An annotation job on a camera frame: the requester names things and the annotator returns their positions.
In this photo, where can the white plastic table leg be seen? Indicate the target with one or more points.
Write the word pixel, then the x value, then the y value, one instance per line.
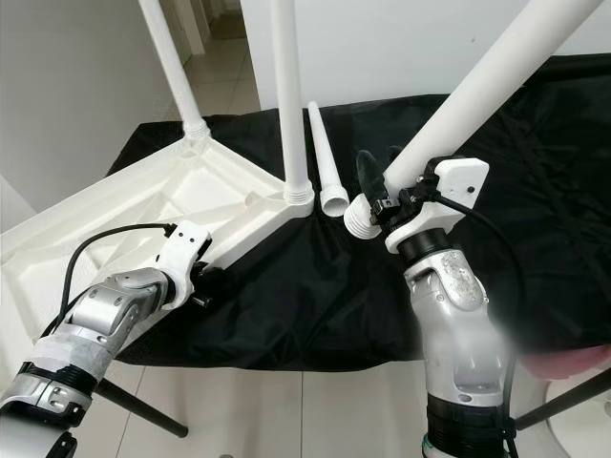
pixel 329 181
pixel 288 95
pixel 172 67
pixel 487 86

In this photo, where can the white standing fan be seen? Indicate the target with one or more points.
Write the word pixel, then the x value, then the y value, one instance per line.
pixel 582 425

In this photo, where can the pink round stool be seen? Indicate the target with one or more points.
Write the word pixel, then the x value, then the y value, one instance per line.
pixel 568 363

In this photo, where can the white plastic table top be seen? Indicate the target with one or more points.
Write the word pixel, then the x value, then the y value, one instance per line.
pixel 95 248

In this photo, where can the black cloth table cover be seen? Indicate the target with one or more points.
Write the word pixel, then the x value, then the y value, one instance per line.
pixel 296 305

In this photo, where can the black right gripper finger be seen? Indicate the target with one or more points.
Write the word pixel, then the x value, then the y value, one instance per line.
pixel 372 176

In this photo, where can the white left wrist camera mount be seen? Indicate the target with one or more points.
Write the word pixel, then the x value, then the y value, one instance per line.
pixel 186 250

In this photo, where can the white door frame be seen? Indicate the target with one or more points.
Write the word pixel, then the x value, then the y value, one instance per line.
pixel 196 24

